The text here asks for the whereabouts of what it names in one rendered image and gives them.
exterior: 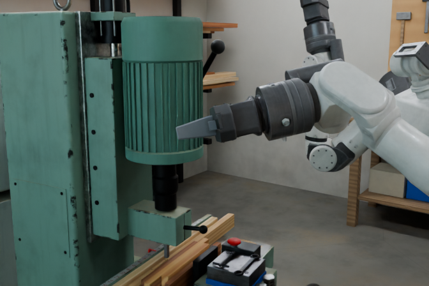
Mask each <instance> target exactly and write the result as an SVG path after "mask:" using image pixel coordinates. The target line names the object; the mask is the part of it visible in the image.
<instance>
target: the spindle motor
mask: <svg viewBox="0 0 429 286"><path fill-rule="evenodd" d="M121 45H122V60H123V96H124V132H125V154H126V158H127V159H128V160H130V161H132V162H136V163H143V164H147V165H177V164H181V163H187V162H192V161H195V160H198V159H199V158H201V157H203V154H204V145H203V137H202V138H195V139H184V140H178V138H177V133H176V127H178V126H181V125H183V124H186V123H190V122H192V121H195V120H198V119H200V118H203V61H202V60H203V23H202V21H201V19H200V18H198V17H175V16H143V17H124V18H123V20H122V22H121Z"/></svg>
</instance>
